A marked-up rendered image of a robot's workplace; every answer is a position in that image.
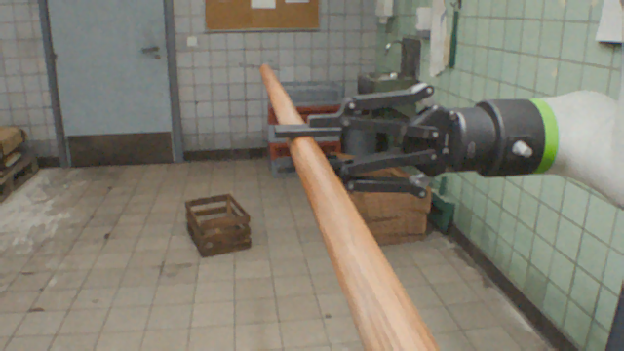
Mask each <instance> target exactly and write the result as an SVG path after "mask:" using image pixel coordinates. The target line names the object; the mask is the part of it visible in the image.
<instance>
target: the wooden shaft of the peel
mask: <svg viewBox="0 0 624 351"><path fill-rule="evenodd" d="M259 73H260V75H261V78H262V81H263V83H264V86H265V89H266V91H267V94H268V96H269V98H271V101H272V104H273V106H274V110H275V113H276V115H277V118H278V121H279V123H280V125H288V124H305V123H304V122H303V120H302V118H301V117H300V115H298V113H297V112H296V110H295V107H294V106H293V103H292V102H291V100H290V98H289V97H288V95H287V93H286V92H285V90H284V88H283V87H282V85H281V84H280V82H279V80H278V79H277V77H276V75H275V74H274V72H273V70H272V69H271V67H270V65H269V64H265V65H263V66H261V67H260V69H259ZM285 140H286V143H287V146H288V148H289V151H290V153H291V155H292V160H293V163H294V166H295V169H296V171H297V174H298V177H300V179H301V182H302V185H303V187H304V191H305V194H306V196H307V199H308V202H309V204H310V207H311V210H312V212H313V216H314V218H315V220H316V223H317V226H318V228H319V231H320V234H321V236H322V239H323V243H324V245H325V248H327V251H328V253H329V256H330V259H331V263H332V266H333V268H334V271H335V274H336V276H337V279H338V283H339V284H340V287H341V290H342V292H343V295H344V298H345V300H346V303H347V306H348V308H349V311H350V314H351V316H352V319H353V322H354V324H355V327H356V330H357V332H358V335H359V337H360V339H361V342H362V345H363V347H364V350H365V351H442V350H441V348H440V347H439V345H438V343H437V342H436V340H435V338H433V336H432V334H431V333H430V332H429V330H428V329H427V327H426V325H425V324H424V322H423V320H422V319H421V317H420V315H419V314H418V312H417V311H416V309H415V307H414V306H413V304H412V302H411V301H410V297H409V295H408V293H407V292H406V290H405V288H404V287H403V285H402V283H401V282H400V280H399V278H398V277H397V275H396V273H395V272H394V270H393V268H391V267H390V265H389V263H388V262H387V260H386V258H385V257H384V255H383V254H382V252H381V250H380V249H379V246H378V244H377V243H376V241H375V240H374V239H373V237H372V235H371V233H370V231H369V230H368V228H367V226H366V225H365V223H364V221H363V220H362V218H361V216H360V214H359V212H358V210H357V209H356V207H355V205H354V204H353V202H352V201H351V199H349V197H348V196H347V194H346V192H345V191H344V189H343V186H342V185H341V183H340V181H339V180H338V178H337V176H336V175H335V173H334V171H333V170H332V167H331V166H330V164H329V161H328V160H327V158H326V156H324V155H323V153H322V151H321V150H320V148H319V146H318V145H317V143H316V142H315V140H314V138H313V137H312V136H287V138H285Z"/></svg>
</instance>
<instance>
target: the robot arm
mask: <svg viewBox="0 0 624 351"><path fill-rule="evenodd" d="M622 31H623V40H622V58H621V66H620V68H621V73H620V81H619V97H618V100H616V99H614V98H613V97H609V96H607V95H605V94H603V93H599V92H595V91H579V92H576V91H574V92H570V93H567V94H564V95H561V96H557V97H547V98H536V97H534V98H507V99H483V100H479V101H477V102H476V103H475V107H473V106H464V107H443V106H442V105H439V104H437V103H436V102H435V100H434V98H433V94H434V88H433V87H432V86H429V85H426V83H423V82H420V83H418V84H416V85H414V86H412V87H410V88H408V89H406V90H399V91H392V92H383V93H375V94H367V95H359V96H352V97H344V98H343V100H342V104H341V107H340V110H339V112H337V113H336V114H331V115H311V116H309V117H308V124H288V125H275V134H276V136H277V138H287V137H315V136H341V134H342V129H341V128H345V129H356V130H365V131H374V132H384V133H393V135H401V136H402V137H403V142H402V146H401V147H399V148H394V149H392V150H391V151H386V152H380V153H374V154H370V155H365V156H360V157H355V158H349V159H344V160H340V159H339V158H338V156H337V155H336V154H328V155H324V156H326V158H327V160H328V161H329V164H330V166H331V168H332V170H333V171H334V173H335V175H336V176H339V177H340V180H341V183H342V184H343V186H344V187H345V190H346V191H347V192H365V193H399V194H409V195H411V196H414V197H417V198H420V199H425V198H426V197H427V195H428V192H427V190H426V187H427V185H428V183H429V182H430V180H431V178H432V177H436V176H439V175H441V174H444V173H466V172H477V174H478V175H480V176H482V177H485V178H489V177H505V176H536V175H553V176H567V177H570V178H572V179H575V180H576V181H578V182H581V183H583V184H585V185H587V186H588V187H590V188H592V189H594V190H596V191H597V192H598V193H600V194H602V195H603V196H605V197H606V198H607V200H609V201H610V202H612V203H613V204H614V205H615V206H618V207H619V208H620V209H621V210H622V211H624V20H623V30H622ZM414 103H415V104H417V105H419V106H421V105H425V107H424V108H423V109H421V110H420V111H419V112H417V113H416V114H415V115H413V116H412V117H411V118H409V119H408V120H405V119H389V118H379V117H370V116H362V115H354V113H355V112H356V111H363V110H371V109H377V108H386V107H393V106H401V105H408V104H414ZM275 161H276V168H277V172H278V173H285V172H296V169H295V166H294V163H293V158H292V157H282V158H276V160H275ZM408 166H413V167H414V168H415V169H418V170H419V171H421V172H422V174H421V175H412V176H410V177H409V178H405V177H399V176H373V175H360V174H365V173H370V172H375V171H381V170H386V169H391V168H396V167H408Z"/></svg>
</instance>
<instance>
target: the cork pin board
mask: <svg viewBox="0 0 624 351"><path fill-rule="evenodd" d="M202 3H203V17H204V32H236V31H306V30H317V31H320V30H321V0H309V1H306V2H285V0H275V8H256V7H252V0H202Z"/></svg>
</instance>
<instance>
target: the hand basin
mask: <svg viewBox="0 0 624 351"><path fill-rule="evenodd" d="M394 43H399V44H401V49H400V66H399V67H400V72H382V73H359V74H357V75H358V94H360V95H367V94H375V93H383V92H392V91H399V90H406V89H408V88H410V87H412V86H414V85H416V84H418V83H420V76H421V63H422V49H423V45H422V42H421V39H416V38H409V37H402V39H401V41H399V40H396V41H393V42H391V43H390V44H389V45H388V46H387V48H386V51H385V54H384V55H385V56H387V55H388V49H389V48H390V46H391V45H393V44H394ZM411 76H412V77H411ZM416 78H417V79H416ZM416 106H417V104H415V103H414V104H408V105H401V106H393V107H386V108H381V116H380V118H390V113H392V116H393V119H397V118H396V115H395V113H402V114H404V115H406V116H408V117H410V118H411V117H412V116H413V115H415V114H416ZM392 108H393V109H392ZM361 115H362V116H371V110H363V111H361ZM395 138H396V140H395ZM401 146H402V145H401V144H400V143H398V135H394V140H393V145H389V148H390V149H394V148H399V147H401Z"/></svg>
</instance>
